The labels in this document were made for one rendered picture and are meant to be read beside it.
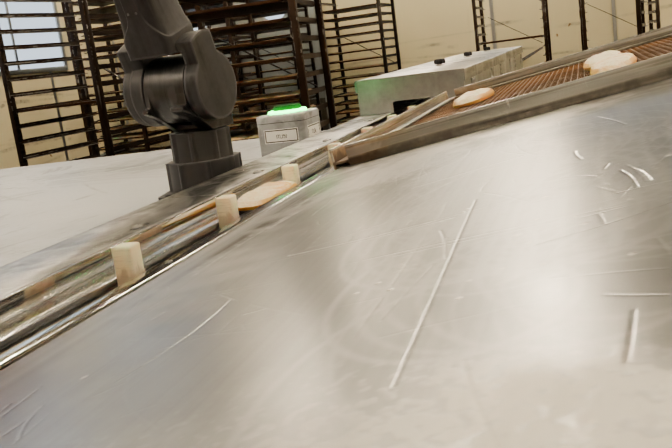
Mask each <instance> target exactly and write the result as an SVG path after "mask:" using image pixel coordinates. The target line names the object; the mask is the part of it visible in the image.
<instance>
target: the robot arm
mask: <svg viewBox="0 0 672 448"><path fill-rule="evenodd" d="M113 1H114V4H115V6H116V9H117V13H118V16H119V19H120V23H121V27H122V31H123V35H124V45H123V46H122V47H121V48H120V49H119V50H118V52H117V56H118V59H119V61H120V63H121V66H122V68H123V71H124V78H123V98H124V101H125V105H126V107H127V109H128V112H129V113H130V115H131V116H132V117H133V119H134V120H135V121H137V122H138V123H139V124H141V125H144V126H153V127H160V126H166V127H168V128H169V129H171V130H172V131H173V132H174V133H169V138H170V144H171V150H172V156H173V161H170V162H169V163H167V164H165V165H166V171H167V177H168V182H169V188H170V191H168V192H167V193H165V194H163V195H161V196H160V197H158V200H161V199H163V198H166V197H168V196H171V195H173V194H175V193H178V192H180V191H182V190H185V189H187V188H190V187H192V186H194V185H197V184H199V183H202V182H204V181H206V180H209V179H211V178H213V177H216V176H218V175H221V174H223V173H225V172H228V171H230V170H233V169H235V168H237V167H240V166H242V159H241V152H233V148H232V141H231V135H230V128H229V126H227V125H230V124H234V122H233V116H232V110H233V109H234V106H235V103H236V97H237V83H236V77H235V73H234V70H233V67H232V65H231V63H230V61H229V60H228V58H227V57H226V56H225V55H224V54H223V53H222V52H221V51H219V50H217V49H216V46H215V43H214V41H213V38H212V35H211V32H210V29H201V30H195V31H194V29H193V26H192V23H191V21H190V20H189V19H188V17H187V16H186V15H185V13H184V11H183V10H182V8H181V6H180V4H179V2H178V0H113ZM177 52H181V54H175V55H172V54H174V53H177ZM168 55H169V56H168Z"/></svg>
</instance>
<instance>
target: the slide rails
mask: <svg viewBox="0 0 672 448"><path fill-rule="evenodd" d="M329 165H330V163H329V156H328V155H326V156H325V157H323V158H321V159H319V160H317V161H315V162H313V163H311V164H309V165H307V166H305V167H303V168H301V169H299V176H300V181H302V180H304V179H306V178H307V177H309V176H311V175H313V174H314V173H316V172H318V171H320V170H322V169H323V168H325V167H327V166H329ZM218 227H219V222H218V216H217V212H216V213H214V214H213V215H211V216H209V217H207V218H205V219H203V220H201V221H199V222H197V223H195V224H193V225H191V226H189V227H187V228H186V229H184V230H182V231H180V232H178V233H176V234H174V235H172V236H170V237H168V238H166V239H164V240H162V241H160V242H159V243H157V244H155V245H153V246H151V247H149V248H147V249H145V250H143V251H141V253H142V259H143V264H144V269H145V268H147V267H149V266H151V265H153V264H154V263H156V262H158V261H160V260H161V259H163V258H165V257H167V256H169V255H170V254H172V253H174V252H176V251H177V250H179V249H181V248H183V247H185V246H186V245H188V244H190V243H192V242H193V241H195V240H197V239H199V238H201V237H202V236H204V235H206V234H208V233H209V232H211V231H213V230H215V229H217V228H218ZM117 284H118V283H117V277H116V272H115V267H114V266H112V267H110V268H108V269H106V270H104V271H103V272H101V273H99V274H97V275H95V276H93V277H91V278H89V279H87V280H85V281H83V282H81V283H79V284H77V285H76V286H74V287H72V288H70V289H68V290H66V291H64V292H62V293H60V294H58V295H56V296H54V297H52V298H50V299H48V300H47V301H45V302H43V303H41V304H39V305H37V306H35V307H33V308H31V309H29V310H27V311H25V312H23V313H21V314H20V315H18V316H16V317H14V318H12V319H10V320H8V321H6V322H4V323H2V324H0V350H1V349H3V348H5V347H7V346H8V345H10V344H12V343H14V342H16V341H17V340H19V339H21V338H23V337H24V336H26V335H28V334H30V333H32V332H33V331H35V330H37V329H39V328H40V327H42V326H44V325H46V324H48V323H49V322H51V321H53V320H55V319H56V318H58V317H60V316H62V315H64V314H65V313H67V312H69V311H71V310H72V309H74V308H76V307H78V306H80V305H81V304H83V303H85V302H87V301H88V300H90V299H92V298H94V297H96V296H97V295H99V294H101V293H103V292H104V291H106V290H108V289H110V288H112V287H113V286H115V285H117Z"/></svg>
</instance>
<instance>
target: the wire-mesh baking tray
mask: <svg viewBox="0 0 672 448"><path fill-rule="evenodd" d="M608 50H615V51H620V52H621V53H632V54H634V56H635V57H636V58H637V62H636V63H633V64H629V65H626V66H622V67H619V68H615V69H612V70H608V71H605V72H601V73H597V74H594V75H590V71H585V70H584V68H583V66H584V63H585V61H586V60H587V59H588V58H590V57H591V56H593V55H596V54H600V53H602V52H605V51H608ZM670 78H672V25H669V26H666V27H662V28H659V29H655V30H652V31H649V32H645V33H642V34H639V35H635V36H632V37H628V38H625V39H622V40H618V41H615V42H611V43H608V44H605V45H601V46H598V47H594V48H591V49H588V50H584V51H581V52H578V53H574V54H571V55H567V56H564V57H561V58H557V59H554V60H550V61H547V62H544V63H540V64H537V65H534V66H530V67H527V68H523V69H520V70H517V71H513V72H510V73H506V74H503V75H500V76H496V77H493V78H489V79H486V80H483V81H479V82H476V83H473V84H469V85H466V86H462V87H459V88H456V89H454V92H455V95H456V97H452V98H448V95H447V91H445V92H443V93H441V94H439V95H437V96H435V97H433V98H431V99H429V100H427V101H425V102H423V103H421V104H419V105H417V106H415V107H413V108H411V109H409V110H407V111H405V112H403V113H402V114H400V115H398V116H396V117H394V118H392V119H390V120H388V121H386V122H384V123H382V124H380V125H378V126H376V127H374V128H372V129H370V130H368V131H366V132H364V133H362V134H360V135H358V136H356V137H354V138H352V139H350V140H348V141H346V142H344V143H342V144H340V145H338V146H336V147H334V148H332V149H330V150H329V153H330V156H331V159H332V163H333V166H334V169H335V170H337V169H338V168H340V167H342V166H344V165H350V166H352V165H355V164H359V163H363V162H366V161H370V160H374V159H377V158H381V157H385V156H388V155H392V154H395V153H399V152H403V151H406V150H410V149H414V148H417V147H421V146H425V145H428V144H432V143H436V142H439V141H443V140H447V139H450V138H454V137H458V136H461V135H465V134H469V133H472V132H476V131H480V130H483V129H487V128H491V127H494V126H498V125H502V124H505V123H509V122H513V121H516V120H520V119H524V118H527V117H531V116H535V115H538V114H542V113H546V112H549V111H553V110H557V109H560V108H564V107H568V106H571V105H575V104H579V103H582V102H586V101H590V100H593V99H597V98H601V97H604V96H608V95H612V94H615V93H619V92H623V91H626V90H630V89H634V88H637V87H641V86H645V85H648V84H652V83H656V82H659V81H663V80H667V79H670ZM480 88H492V89H493V90H494V95H493V96H491V97H489V98H487V99H485V100H483V101H480V102H478V103H475V104H472V105H468V106H465V107H461V108H457V109H455V108H454V107H453V103H454V101H455V100H456V99H457V98H459V97H460V96H462V95H463V94H464V93H466V92H468V91H474V90H477V89H480Z"/></svg>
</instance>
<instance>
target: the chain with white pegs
mask: <svg viewBox="0 0 672 448"><path fill-rule="evenodd" d="M541 49H543V47H540V48H539V49H537V50H535V51H534V52H532V53H530V54H528V55H527V56H525V57H523V58H522V60H523V61H524V60H526V59H527V58H529V57H531V56H532V55H534V54H535V53H537V52H538V51H540V50H541ZM372 128H373V127H364V128H361V133H362V132H365V131H368V130H370V129H372ZM340 144H341V143H340V142H337V143H330V144H328V145H327V148H328V156H329V163H330V166H331V165H333V163H332V159H331V156H330V153H329V150H330V149H332V148H334V147H336V146H338V145H340ZM281 170H282V177H283V181H285V180H286V181H292V182H295V183H296V184H300V176H299V169H298V164H286V165H284V166H282V167H281ZM215 203H216V210H217V216H218V222H219V228H220V229H221V228H222V227H224V226H226V225H228V224H229V223H231V222H233V221H235V220H236V219H238V218H239V211H238V205H237V199H236V195H235V194H230V195H221V196H219V197H217V198H216V199H215ZM111 251H112V256H113V261H114V267H115V272H116V277H117V283H118V287H119V286H120V285H122V284H124V283H126V282H127V281H129V280H131V279H133V278H134V277H136V276H138V275H140V274H141V273H143V272H145V270H144V264H143V259H142V253H141V248H140V243H139V242H126V243H121V244H119V245H117V246H114V247H112V249H111Z"/></svg>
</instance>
